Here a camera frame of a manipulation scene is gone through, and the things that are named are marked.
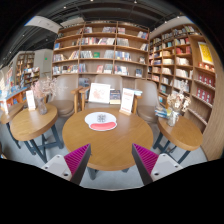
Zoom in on white orange table sign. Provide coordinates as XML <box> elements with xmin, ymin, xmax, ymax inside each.
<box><xmin>119</xmin><ymin>87</ymin><xmax>135</xmax><ymax>117</ymax></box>

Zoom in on white mouse pad red rest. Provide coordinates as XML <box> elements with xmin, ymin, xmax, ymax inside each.
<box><xmin>84</xmin><ymin>111</ymin><xmax>118</xmax><ymax>132</ymax></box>

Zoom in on wooden bookshelf with yellow poster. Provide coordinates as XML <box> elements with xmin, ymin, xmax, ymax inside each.
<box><xmin>147</xmin><ymin>23</ymin><xmax>224</xmax><ymax>161</ymax></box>

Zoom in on glass vase dried pink flowers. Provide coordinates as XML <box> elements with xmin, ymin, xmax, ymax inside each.
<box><xmin>31</xmin><ymin>76</ymin><xmax>58</xmax><ymax>116</ymax></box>

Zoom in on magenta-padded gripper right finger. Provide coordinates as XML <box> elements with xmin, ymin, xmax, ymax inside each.
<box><xmin>131</xmin><ymin>143</ymin><xmax>183</xmax><ymax>186</ymax></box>

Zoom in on brown leather wooden armchair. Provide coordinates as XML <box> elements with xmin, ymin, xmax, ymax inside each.
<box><xmin>134</xmin><ymin>78</ymin><xmax>162</xmax><ymax>124</ymax></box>
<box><xmin>78</xmin><ymin>74</ymin><xmax>143</xmax><ymax>116</ymax></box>
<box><xmin>49</xmin><ymin>75</ymin><xmax>83</xmax><ymax>118</ymax></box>

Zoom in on round wooden side table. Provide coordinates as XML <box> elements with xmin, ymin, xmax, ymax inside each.
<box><xmin>152</xmin><ymin>114</ymin><xmax>204</xmax><ymax>164</ymax></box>
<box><xmin>9</xmin><ymin>102</ymin><xmax>64</xmax><ymax>164</ymax></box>

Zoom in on small distant wooden bookshelf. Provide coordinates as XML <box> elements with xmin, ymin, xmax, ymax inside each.
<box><xmin>14</xmin><ymin>51</ymin><xmax>41</xmax><ymax>89</ymax></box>

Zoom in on glass vase dried beige flowers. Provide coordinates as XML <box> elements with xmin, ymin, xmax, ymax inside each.
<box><xmin>165</xmin><ymin>79</ymin><xmax>192</xmax><ymax>128</ymax></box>

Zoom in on wide wooden bookshelf unit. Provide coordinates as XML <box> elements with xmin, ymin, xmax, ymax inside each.
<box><xmin>51</xmin><ymin>21</ymin><xmax>151</xmax><ymax>88</ymax></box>

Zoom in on white framed floral picture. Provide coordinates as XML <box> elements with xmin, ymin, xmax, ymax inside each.
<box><xmin>87</xmin><ymin>82</ymin><xmax>112</xmax><ymax>105</ymax></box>

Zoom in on stack of colourful books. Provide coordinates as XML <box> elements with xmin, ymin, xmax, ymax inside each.
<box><xmin>154</xmin><ymin>106</ymin><xmax>171</xmax><ymax>119</ymax></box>

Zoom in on small white table sign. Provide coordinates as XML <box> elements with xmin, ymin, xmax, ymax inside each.
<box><xmin>25</xmin><ymin>89</ymin><xmax>37</xmax><ymax>111</ymax></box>

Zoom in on orange display shelf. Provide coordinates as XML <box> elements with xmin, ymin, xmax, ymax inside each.
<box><xmin>0</xmin><ymin>66</ymin><xmax>28</xmax><ymax>109</ymax></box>

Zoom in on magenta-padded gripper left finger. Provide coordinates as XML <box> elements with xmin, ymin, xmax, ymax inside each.
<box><xmin>41</xmin><ymin>143</ymin><xmax>92</xmax><ymax>185</ymax></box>

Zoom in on dark cover book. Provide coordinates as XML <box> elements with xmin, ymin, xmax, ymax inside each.
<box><xmin>109</xmin><ymin>89</ymin><xmax>122</xmax><ymax>105</ymax></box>

